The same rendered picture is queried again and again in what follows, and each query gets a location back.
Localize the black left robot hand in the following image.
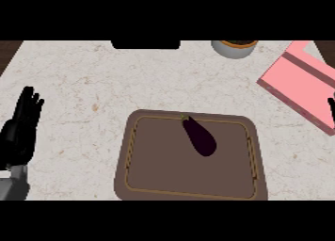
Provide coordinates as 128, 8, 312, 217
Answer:
0, 86, 45, 171

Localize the pink cardboard box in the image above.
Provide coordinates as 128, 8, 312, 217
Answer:
255, 40, 335, 137

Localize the dark purple eggplant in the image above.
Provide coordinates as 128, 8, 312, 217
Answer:
180, 114, 218, 157

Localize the brown tray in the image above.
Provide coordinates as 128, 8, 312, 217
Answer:
112, 108, 270, 201

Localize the grey pot with orange rim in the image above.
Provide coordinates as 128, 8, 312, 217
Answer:
209, 40, 259, 60

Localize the black rectangular object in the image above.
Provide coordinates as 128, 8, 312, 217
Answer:
109, 40, 181, 51

